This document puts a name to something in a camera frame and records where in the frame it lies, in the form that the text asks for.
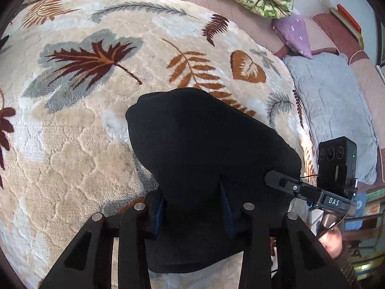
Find white cable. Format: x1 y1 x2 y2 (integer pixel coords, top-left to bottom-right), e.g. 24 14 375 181
348 49 371 65

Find purple pillow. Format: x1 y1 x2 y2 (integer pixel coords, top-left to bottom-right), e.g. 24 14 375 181
272 13 313 59

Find black pants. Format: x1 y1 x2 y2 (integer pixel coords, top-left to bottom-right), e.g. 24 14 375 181
125 87 302 275

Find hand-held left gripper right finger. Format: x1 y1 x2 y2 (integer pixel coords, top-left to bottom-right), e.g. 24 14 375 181
219 181 352 289

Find wooden shelf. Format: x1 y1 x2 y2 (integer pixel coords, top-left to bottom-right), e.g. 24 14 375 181
341 187 385 280

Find person's right hand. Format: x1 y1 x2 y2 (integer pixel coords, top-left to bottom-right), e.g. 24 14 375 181
319 227 344 259

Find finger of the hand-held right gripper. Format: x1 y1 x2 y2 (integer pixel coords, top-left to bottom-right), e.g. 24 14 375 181
264 170 320 201

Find grey pillow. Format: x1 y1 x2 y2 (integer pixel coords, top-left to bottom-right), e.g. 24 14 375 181
283 52 379 185

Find leaf printed blanket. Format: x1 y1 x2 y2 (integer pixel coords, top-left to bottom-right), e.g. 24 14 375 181
0 0 320 289

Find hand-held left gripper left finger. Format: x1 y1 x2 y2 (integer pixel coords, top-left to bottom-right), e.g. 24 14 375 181
39 191 168 289

